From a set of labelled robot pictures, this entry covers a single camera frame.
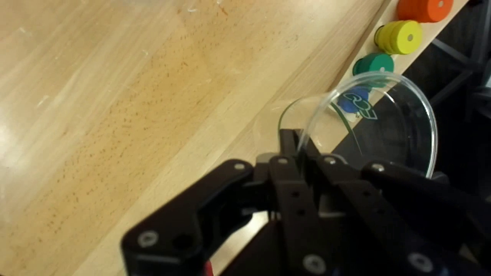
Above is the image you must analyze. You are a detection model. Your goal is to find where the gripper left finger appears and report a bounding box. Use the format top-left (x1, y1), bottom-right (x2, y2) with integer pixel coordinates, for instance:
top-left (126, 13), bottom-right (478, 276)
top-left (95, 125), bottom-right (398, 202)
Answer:
top-left (121, 129), bottom-right (336, 276)

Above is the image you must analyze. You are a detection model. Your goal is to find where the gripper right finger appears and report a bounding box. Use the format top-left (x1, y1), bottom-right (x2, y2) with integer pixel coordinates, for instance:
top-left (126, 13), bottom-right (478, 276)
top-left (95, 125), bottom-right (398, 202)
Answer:
top-left (305, 137), bottom-right (491, 276)

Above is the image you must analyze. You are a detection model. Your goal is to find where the clear plastic cup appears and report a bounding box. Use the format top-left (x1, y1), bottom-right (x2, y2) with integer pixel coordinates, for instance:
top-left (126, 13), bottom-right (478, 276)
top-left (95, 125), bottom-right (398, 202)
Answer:
top-left (251, 71), bottom-right (438, 179)

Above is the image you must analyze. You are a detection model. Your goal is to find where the blue round knob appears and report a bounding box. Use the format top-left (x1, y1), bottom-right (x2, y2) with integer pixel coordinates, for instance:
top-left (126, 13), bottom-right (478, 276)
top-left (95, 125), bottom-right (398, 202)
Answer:
top-left (337, 86), bottom-right (371, 114)

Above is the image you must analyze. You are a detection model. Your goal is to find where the green round knob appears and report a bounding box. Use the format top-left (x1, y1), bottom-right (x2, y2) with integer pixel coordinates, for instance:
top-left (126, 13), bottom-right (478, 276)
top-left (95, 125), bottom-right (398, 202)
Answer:
top-left (352, 53), bottom-right (395, 88)

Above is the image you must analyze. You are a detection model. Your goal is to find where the yellow round knob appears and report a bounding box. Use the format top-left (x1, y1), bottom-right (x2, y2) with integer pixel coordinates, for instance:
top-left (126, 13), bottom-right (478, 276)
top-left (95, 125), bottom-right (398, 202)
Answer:
top-left (374, 20), bottom-right (423, 55)

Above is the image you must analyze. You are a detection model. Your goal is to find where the orange round knob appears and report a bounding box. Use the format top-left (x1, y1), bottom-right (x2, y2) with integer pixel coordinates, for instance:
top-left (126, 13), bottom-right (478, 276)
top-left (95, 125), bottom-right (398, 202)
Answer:
top-left (396, 0), bottom-right (454, 23)

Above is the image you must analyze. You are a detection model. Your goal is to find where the black metal frame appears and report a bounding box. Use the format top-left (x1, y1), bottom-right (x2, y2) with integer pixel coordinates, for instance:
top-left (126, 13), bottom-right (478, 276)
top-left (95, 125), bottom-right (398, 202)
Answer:
top-left (428, 0), bottom-right (491, 123)

